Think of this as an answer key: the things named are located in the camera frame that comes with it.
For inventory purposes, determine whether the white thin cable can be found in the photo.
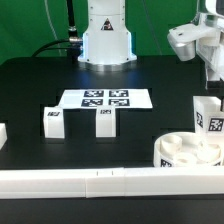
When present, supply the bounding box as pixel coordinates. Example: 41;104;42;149
43;0;64;58

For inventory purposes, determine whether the white round stool seat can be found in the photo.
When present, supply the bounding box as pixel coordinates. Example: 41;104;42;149
153;132;224;167

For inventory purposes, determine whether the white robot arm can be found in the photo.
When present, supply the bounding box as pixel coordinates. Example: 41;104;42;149
78;0;224;89

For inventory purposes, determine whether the white marker base sheet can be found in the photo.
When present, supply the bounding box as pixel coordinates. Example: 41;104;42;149
59;89;153;109

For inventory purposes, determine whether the white front fence bar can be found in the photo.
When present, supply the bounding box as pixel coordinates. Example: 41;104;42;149
0;166;224;199

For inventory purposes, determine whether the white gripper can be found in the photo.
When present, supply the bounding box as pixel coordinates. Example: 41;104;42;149
197;32;224;90

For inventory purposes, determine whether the white left fence block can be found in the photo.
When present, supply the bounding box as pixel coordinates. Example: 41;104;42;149
0;123;7;150

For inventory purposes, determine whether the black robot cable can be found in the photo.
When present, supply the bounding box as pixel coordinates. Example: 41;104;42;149
31;0;84;58

